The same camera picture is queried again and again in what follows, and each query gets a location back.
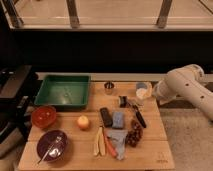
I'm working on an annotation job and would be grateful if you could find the purple bowl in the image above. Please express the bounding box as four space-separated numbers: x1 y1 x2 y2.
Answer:
36 130 68 162

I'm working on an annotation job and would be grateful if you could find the green plastic tray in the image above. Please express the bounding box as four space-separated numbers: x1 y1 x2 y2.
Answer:
34 75 91 111

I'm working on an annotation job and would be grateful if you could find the metal spoon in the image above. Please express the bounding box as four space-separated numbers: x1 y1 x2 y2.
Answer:
37 136 62 164

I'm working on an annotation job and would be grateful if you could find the blue-grey cloth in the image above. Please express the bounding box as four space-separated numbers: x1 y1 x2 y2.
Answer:
107 130 128 160

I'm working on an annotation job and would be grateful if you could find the small metal cup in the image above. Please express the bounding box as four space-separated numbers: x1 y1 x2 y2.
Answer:
104 81 115 95

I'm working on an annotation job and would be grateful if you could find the wooden board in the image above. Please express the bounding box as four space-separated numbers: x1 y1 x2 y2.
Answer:
18 82 175 171

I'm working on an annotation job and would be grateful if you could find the pale yellow banana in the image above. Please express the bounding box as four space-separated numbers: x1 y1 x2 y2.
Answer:
93 127 106 156

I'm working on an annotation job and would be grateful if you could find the orange carrot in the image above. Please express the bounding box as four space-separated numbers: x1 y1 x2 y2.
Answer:
103 129 117 158

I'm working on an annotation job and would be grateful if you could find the dark grape bunch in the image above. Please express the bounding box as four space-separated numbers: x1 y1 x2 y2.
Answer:
125 120 143 147

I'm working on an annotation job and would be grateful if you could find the black side equipment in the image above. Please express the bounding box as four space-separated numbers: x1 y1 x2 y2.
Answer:
0 64 38 159

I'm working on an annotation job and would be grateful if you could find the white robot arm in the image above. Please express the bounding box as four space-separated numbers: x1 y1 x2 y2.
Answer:
152 64 213 121

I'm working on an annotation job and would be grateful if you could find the white plastic cup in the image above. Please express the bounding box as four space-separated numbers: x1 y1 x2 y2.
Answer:
136 82 148 100

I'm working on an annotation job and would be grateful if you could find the small black metal clip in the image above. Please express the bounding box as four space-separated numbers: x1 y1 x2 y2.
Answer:
119 96 127 108

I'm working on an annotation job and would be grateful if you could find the black eraser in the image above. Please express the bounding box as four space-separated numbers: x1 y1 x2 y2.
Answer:
100 107 113 127

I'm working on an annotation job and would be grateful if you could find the yellow apple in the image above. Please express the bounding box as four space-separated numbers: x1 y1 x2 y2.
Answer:
77 115 90 130

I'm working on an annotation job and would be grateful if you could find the black handled knife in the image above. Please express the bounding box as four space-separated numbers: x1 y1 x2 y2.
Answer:
130 102 147 128

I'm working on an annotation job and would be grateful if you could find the red bowl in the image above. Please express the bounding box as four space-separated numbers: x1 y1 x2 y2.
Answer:
31 106 57 129

